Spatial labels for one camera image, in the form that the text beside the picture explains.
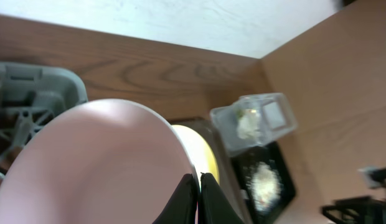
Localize grey dishwasher rack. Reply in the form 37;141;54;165
0;61;88;180

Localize black plastic bin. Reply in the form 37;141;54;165
231;142;296;224

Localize cardboard panel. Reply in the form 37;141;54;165
262;0;386;223

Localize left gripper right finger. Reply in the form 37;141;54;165
199;173;244;224

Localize dark brown serving tray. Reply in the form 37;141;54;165
169;117;252;224

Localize rice and peanut waste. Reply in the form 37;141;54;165
248;162;282;213

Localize white pink bowl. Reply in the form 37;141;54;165
0;99;195;224

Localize green snack wrapper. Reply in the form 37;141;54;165
236;109;257;120

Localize yellow plate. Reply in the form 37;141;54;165
172;124;220;183

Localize black stand with clamp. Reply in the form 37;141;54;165
321;166;386;224

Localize clear plastic bin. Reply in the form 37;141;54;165
210;93;298;157

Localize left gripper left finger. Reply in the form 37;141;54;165
153;174;198;224

